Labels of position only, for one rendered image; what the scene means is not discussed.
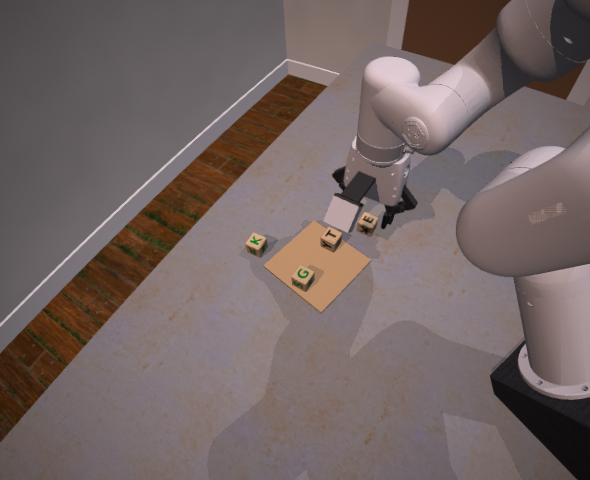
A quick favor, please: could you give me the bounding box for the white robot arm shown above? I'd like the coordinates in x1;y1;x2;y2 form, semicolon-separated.
323;0;590;400

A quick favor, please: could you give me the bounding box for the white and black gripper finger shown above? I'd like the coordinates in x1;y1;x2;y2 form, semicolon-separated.
332;166;346;190
381;185;418;229

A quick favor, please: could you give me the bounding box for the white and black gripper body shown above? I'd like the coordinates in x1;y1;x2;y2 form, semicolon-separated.
344;136;411;206

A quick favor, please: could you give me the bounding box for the tan flat mat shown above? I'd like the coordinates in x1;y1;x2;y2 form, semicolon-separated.
264;221;371;313

